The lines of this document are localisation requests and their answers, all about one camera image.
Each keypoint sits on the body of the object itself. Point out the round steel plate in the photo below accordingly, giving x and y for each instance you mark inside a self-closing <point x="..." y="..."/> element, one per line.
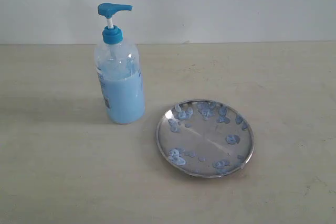
<point x="205" y="138"/>

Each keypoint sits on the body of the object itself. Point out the blue soap pump bottle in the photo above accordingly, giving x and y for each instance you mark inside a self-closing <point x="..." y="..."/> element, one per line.
<point x="118" y="68"/>

